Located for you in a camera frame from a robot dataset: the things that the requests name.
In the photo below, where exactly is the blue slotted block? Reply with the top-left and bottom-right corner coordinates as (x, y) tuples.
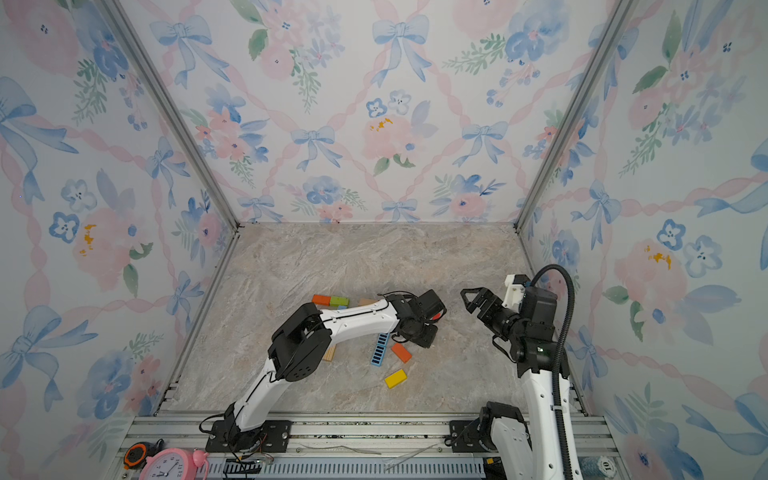
(377, 333), (390, 348)
(371, 345), (386, 367)

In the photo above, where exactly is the green block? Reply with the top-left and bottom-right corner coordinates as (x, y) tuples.
(329, 296), (350, 308)

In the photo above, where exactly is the striped natural wood block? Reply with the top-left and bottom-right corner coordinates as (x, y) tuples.
(322, 346), (336, 362)

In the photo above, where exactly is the orange block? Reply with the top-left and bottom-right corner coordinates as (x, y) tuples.
(391, 343), (413, 364)
(312, 295), (332, 306)

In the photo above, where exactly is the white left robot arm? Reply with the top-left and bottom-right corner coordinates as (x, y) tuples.
(220, 290), (447, 446)

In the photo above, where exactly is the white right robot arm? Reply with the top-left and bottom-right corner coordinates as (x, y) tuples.
(460, 284), (583, 479)

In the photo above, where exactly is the yellow block front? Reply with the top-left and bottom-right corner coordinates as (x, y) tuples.
(385, 369), (408, 389)

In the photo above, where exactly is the pink alarm clock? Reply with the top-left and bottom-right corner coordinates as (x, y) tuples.
(139, 448), (210, 480)

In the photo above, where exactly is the orange black tape measure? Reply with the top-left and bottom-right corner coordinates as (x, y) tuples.
(123, 439), (165, 470)

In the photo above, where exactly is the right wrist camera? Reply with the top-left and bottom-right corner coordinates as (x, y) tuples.
(503, 274), (530, 313)

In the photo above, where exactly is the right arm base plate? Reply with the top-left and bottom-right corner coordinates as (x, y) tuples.
(444, 419), (496, 453)

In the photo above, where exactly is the aluminium front rail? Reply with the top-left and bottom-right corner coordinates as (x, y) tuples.
(104, 412), (630, 479)

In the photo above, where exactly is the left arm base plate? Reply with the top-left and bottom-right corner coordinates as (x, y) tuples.
(205, 420), (293, 453)

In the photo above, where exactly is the aluminium right corner post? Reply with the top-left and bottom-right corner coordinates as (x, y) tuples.
(514, 0), (637, 234)

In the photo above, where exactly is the aluminium corner post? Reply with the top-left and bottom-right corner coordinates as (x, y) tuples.
(95, 1), (241, 230)
(514, 0), (637, 234)

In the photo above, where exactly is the aluminium left corner post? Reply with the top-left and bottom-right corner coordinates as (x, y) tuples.
(95, 1), (241, 230)

